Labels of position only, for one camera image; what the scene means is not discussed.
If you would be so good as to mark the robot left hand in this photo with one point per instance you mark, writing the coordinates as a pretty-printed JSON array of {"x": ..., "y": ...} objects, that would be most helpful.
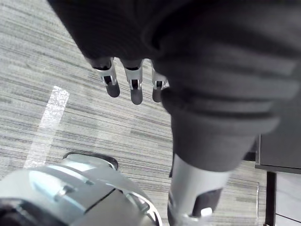
[{"x": 211, "y": 70}]

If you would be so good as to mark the black metal cabinet leg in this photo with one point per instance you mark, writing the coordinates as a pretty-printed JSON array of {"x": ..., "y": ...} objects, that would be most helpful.
[{"x": 270, "y": 197}]

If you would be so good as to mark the clear tape strip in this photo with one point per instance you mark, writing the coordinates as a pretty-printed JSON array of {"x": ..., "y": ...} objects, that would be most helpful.
[{"x": 48, "y": 124}]

